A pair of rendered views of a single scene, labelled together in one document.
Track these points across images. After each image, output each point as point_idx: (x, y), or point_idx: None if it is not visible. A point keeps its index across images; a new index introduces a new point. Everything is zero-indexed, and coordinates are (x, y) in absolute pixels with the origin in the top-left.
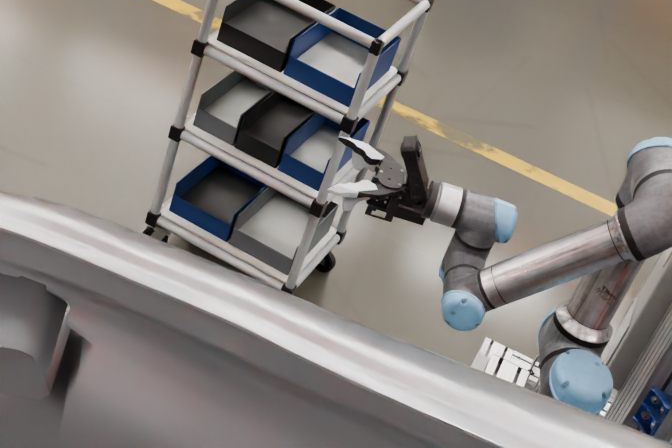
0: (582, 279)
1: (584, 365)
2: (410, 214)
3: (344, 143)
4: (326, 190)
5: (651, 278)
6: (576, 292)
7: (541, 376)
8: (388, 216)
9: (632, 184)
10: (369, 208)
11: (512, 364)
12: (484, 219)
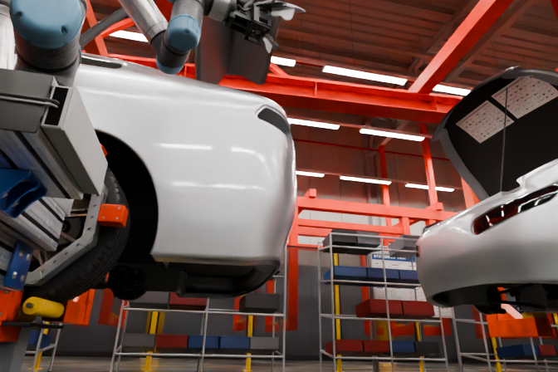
0: None
1: None
2: (235, 26)
3: (299, 12)
4: (279, 50)
5: None
6: None
7: (75, 65)
8: (246, 36)
9: None
10: (258, 41)
11: (15, 71)
12: None
